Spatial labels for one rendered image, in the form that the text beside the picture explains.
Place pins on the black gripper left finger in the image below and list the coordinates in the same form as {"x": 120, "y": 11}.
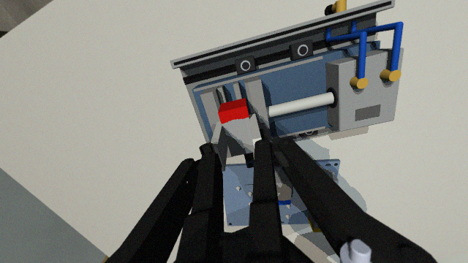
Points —
{"x": 155, "y": 234}

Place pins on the grey block with green end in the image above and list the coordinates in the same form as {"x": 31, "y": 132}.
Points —
{"x": 331, "y": 175}

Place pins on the grey block with yellow end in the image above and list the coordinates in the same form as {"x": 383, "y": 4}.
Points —
{"x": 313, "y": 224}

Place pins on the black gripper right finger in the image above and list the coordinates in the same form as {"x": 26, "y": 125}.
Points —
{"x": 355, "y": 236}

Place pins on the grey block with red end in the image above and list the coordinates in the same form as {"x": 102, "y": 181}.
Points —
{"x": 234, "y": 117}

